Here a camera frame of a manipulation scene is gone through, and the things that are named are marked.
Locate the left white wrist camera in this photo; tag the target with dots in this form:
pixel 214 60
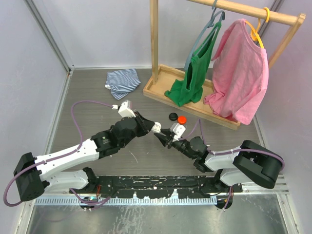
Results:
pixel 125 109

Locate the black earbud charging case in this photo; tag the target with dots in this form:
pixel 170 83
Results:
pixel 173 116

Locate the wooden clothes rack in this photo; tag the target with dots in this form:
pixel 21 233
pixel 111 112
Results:
pixel 164 76

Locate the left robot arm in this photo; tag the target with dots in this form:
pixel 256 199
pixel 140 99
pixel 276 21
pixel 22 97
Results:
pixel 34 174

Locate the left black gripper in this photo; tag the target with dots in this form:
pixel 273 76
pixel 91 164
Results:
pixel 145 125

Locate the blue striped folded cloth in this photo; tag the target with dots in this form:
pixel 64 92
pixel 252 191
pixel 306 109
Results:
pixel 122 82

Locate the yellow clothes hanger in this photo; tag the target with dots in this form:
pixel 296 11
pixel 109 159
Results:
pixel 254 33

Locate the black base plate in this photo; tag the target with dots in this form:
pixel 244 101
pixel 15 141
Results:
pixel 186 186

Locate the green tank top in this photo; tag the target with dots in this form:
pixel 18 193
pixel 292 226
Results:
pixel 190 89

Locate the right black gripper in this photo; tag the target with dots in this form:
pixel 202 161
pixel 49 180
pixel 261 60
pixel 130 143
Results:
pixel 164 139

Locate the pink t-shirt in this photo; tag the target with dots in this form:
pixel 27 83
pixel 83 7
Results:
pixel 240 75

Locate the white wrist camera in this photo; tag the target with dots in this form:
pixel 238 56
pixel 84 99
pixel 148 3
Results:
pixel 125 109
pixel 178 130

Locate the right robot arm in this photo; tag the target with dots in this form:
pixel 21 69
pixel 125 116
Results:
pixel 248 162

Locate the white earbud case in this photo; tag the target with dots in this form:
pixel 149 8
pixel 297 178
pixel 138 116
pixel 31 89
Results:
pixel 156 128

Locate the orange earbud case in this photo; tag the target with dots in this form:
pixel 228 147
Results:
pixel 182 120

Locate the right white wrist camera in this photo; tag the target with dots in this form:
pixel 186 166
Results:
pixel 178 130

